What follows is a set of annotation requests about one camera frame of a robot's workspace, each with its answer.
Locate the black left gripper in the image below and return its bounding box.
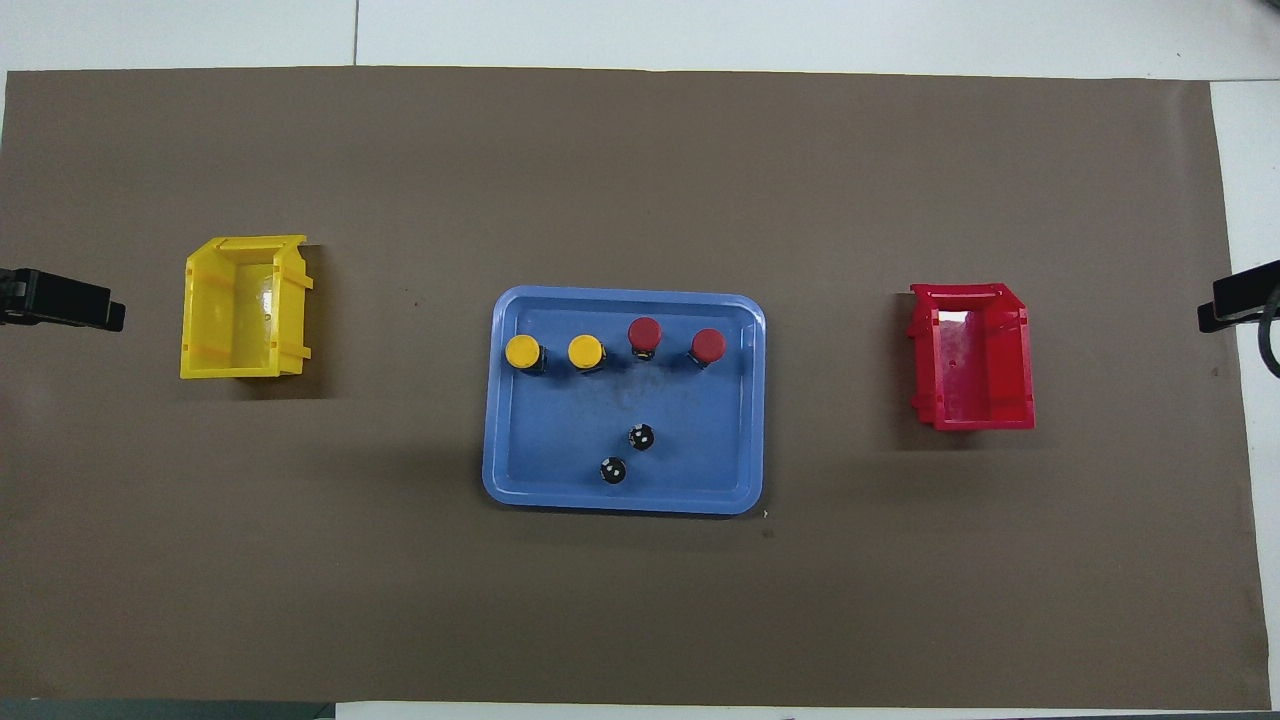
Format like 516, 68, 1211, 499
0, 268, 126, 332

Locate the blue plastic tray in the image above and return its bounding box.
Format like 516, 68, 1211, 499
482, 285, 768, 517

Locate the yellow plastic bin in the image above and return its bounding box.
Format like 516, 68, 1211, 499
179, 234, 315, 381

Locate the red plastic bin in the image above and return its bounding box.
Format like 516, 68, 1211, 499
908, 283, 1037, 432

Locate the brown table mat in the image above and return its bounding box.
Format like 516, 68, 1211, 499
0, 65, 1271, 709

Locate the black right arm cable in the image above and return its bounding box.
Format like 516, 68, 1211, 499
1260, 285, 1280, 379

